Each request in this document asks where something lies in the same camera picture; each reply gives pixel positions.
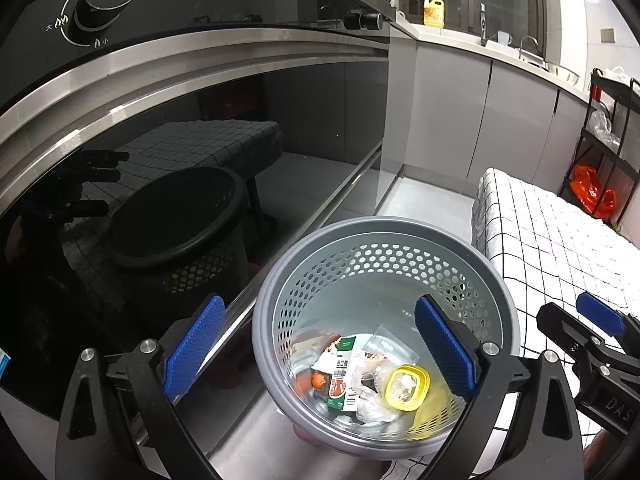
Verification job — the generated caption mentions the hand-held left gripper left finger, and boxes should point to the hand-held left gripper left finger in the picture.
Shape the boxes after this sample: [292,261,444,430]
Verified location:
[55,294,226,480]

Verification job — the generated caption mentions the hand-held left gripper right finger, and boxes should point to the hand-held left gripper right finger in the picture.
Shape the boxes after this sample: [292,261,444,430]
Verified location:
[415,296,586,480]

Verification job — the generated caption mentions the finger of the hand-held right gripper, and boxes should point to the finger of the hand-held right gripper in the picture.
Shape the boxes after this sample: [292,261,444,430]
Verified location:
[536,302,640,378]
[575,292,640,342]

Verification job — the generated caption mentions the yellow plastic lid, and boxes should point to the yellow plastic lid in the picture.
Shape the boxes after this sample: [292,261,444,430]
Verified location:
[384,364,432,412]

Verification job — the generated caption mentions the green white carton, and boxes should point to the green white carton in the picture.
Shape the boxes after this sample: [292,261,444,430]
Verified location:
[325,336,369,414]

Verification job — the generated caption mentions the grey perforated trash bin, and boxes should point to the grey perforated trash bin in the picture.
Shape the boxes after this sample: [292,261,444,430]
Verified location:
[252,216,523,457]

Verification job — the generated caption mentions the clear plastic bag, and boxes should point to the clear plastic bag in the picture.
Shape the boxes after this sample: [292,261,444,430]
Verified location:
[361,323,419,367]

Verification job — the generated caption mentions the white checked tablecloth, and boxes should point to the white checked tablecloth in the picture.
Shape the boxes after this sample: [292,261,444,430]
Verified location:
[470,167,640,480]

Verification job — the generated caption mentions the orange plastic bag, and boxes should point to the orange plastic bag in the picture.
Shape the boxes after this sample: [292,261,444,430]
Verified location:
[570,163,619,221]

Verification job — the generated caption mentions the orange plastic scrap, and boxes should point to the orange plastic scrap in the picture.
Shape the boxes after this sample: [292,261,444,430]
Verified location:
[297,370,329,394]

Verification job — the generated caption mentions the black glass stove front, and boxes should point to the black glass stove front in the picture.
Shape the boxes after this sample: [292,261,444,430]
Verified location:
[0,0,418,426]

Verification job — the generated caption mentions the black metal rack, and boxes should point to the black metal rack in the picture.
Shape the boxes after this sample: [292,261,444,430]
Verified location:
[559,66,640,227]

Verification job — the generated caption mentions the clear bags on rack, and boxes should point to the clear bags on rack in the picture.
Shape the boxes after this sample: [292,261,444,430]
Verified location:
[586,109,627,147]

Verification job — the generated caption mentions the grey kitchen cabinet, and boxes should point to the grey kitchen cabinet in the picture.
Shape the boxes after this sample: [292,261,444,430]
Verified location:
[375,25,592,202]

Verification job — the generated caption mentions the metal bowl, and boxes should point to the metal bowl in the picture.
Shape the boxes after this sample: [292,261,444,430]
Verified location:
[549,64,582,84]

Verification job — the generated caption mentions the curved metal faucet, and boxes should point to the curved metal faucet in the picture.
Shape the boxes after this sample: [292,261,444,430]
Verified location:
[518,34,544,62]

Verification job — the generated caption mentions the yellow detergent bottle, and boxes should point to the yellow detergent bottle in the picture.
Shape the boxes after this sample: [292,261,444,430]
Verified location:
[422,0,447,27]

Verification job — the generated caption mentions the small black stove knob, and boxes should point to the small black stove knob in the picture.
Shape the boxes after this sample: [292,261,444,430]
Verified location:
[344,9,384,32]

